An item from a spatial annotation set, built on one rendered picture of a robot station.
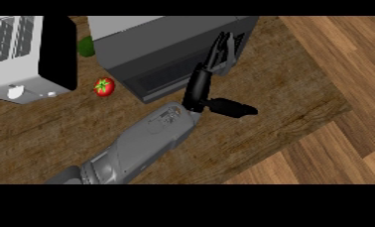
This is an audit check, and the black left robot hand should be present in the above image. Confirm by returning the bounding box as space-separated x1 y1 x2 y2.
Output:
180 31 260 119

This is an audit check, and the dark grey microwave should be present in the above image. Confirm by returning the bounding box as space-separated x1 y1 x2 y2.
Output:
87 16 261 105

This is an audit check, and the red tomato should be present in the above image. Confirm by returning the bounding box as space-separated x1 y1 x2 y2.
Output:
93 76 116 97

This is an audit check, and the green vegetable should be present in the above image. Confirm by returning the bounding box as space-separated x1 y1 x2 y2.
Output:
78 36 96 58

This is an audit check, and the white and black appliance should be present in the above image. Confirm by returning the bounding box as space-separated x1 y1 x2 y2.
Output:
0 16 80 105

